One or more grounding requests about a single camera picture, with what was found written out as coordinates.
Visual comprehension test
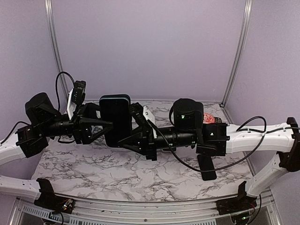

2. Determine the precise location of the aluminium frame post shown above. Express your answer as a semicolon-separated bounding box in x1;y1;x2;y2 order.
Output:
221;0;253;107
45;0;68;99

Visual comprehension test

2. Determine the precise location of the front aluminium rail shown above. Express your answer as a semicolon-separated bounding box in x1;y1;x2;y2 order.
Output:
9;185;279;225

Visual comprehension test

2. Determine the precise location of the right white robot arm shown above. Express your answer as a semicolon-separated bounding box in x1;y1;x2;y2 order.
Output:
118;98;300;210

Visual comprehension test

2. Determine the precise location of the red white patterned bowl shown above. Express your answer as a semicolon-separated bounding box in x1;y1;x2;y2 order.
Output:
203;112;216;124

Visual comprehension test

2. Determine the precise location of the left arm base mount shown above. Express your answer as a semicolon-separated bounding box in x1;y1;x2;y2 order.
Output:
34;178;75;214

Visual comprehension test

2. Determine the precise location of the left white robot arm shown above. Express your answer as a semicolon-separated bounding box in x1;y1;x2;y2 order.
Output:
0;92;113;165

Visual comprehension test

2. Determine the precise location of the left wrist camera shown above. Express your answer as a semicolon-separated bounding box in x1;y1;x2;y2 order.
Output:
67;81;86;120

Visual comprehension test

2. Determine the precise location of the black phone case near right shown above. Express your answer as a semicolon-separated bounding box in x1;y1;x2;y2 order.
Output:
197;155;217;181

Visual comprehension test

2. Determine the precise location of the black phone teal edge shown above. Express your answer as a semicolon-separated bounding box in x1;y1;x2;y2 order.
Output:
99;94;132;148

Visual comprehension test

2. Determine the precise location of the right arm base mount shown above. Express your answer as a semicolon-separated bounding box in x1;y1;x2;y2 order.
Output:
216;181;257;215

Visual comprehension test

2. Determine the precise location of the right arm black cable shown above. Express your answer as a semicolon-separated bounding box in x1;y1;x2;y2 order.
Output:
147;116;268;172

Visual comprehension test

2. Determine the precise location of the right aluminium frame post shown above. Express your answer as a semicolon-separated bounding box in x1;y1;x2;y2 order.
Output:
221;0;253;107

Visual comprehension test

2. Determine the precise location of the black floral cloth mat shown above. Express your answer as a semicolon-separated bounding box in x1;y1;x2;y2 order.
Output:
214;117;222;123

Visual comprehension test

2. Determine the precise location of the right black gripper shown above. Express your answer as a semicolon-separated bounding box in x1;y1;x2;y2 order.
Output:
118;124;198;161

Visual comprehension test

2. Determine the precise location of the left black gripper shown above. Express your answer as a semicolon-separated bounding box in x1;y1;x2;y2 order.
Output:
41;102;116;145

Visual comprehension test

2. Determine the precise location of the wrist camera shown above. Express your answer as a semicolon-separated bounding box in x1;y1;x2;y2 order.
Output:
67;81;86;120
129;103;157;139

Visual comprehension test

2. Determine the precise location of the left aluminium frame post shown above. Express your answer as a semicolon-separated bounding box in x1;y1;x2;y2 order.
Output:
45;0;68;99

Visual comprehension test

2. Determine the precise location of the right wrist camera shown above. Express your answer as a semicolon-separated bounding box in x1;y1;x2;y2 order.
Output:
129;103;157;139

